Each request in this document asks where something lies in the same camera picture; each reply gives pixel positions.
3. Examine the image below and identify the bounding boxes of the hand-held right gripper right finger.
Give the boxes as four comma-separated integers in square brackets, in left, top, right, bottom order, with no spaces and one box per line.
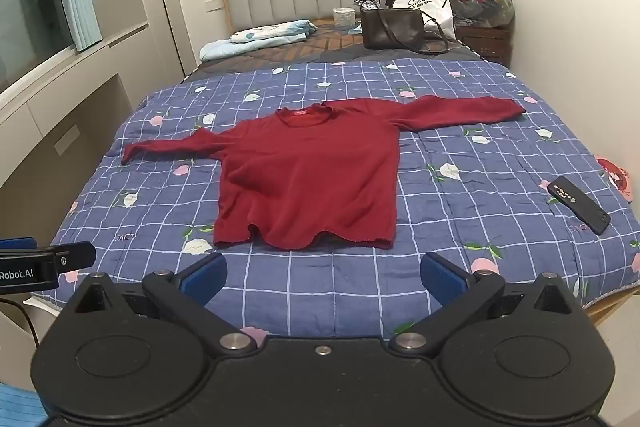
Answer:
[390,252,583,358]

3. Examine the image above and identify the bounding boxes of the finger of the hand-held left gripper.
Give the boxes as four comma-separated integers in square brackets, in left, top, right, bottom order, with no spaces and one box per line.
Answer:
[49,242,97,274]

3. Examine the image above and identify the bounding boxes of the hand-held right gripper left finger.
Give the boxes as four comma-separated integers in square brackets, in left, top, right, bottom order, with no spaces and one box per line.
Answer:
[62,252,258,358]

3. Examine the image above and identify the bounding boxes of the red long-sleeved sweater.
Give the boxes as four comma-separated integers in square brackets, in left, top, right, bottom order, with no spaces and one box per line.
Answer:
[121,101,526,252]

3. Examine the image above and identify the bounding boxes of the person's light blue clothing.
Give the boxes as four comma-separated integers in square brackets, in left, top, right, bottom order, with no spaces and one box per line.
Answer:
[0,382,48,427]

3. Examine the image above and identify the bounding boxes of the blue checked floral quilt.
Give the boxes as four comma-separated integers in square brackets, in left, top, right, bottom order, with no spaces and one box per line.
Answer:
[30,58,640,340]

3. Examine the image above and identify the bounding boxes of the beige built-in window desk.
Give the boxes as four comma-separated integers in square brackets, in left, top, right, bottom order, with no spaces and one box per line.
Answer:
[0,24,151,188]

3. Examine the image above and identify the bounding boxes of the black remote control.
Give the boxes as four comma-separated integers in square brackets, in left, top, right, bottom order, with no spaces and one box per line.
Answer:
[546,175,612,236]

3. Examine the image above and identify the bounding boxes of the red and white printed cloth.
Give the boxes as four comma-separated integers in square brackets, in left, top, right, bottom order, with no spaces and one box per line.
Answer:
[595,153,636,198]

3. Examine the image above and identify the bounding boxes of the dark wooden nightstand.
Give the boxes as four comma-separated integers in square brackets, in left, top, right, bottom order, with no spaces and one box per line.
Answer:
[456,24,513,68]

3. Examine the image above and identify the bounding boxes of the light blue folded blanket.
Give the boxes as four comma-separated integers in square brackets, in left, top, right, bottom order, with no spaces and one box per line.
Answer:
[199,20,317,62]

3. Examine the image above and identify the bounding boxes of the thin black pole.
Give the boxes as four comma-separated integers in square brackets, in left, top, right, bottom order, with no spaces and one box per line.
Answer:
[156,0,187,78]

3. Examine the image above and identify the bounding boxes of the brown leather handbag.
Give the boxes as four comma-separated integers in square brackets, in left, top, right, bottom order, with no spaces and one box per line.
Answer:
[360,4,451,55]

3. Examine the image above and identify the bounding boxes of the brown woven bed mat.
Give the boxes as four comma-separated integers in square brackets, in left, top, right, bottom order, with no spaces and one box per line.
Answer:
[182,19,493,80]

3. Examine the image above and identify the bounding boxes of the white shopping bag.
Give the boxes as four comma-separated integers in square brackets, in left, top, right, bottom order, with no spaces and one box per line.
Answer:
[391,0,457,42]

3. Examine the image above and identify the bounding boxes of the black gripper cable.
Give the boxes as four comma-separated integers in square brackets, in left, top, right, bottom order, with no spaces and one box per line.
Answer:
[0,297,40,348]

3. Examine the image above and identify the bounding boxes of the white wall socket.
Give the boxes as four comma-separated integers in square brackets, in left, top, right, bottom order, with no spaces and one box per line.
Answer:
[52,124,81,156]

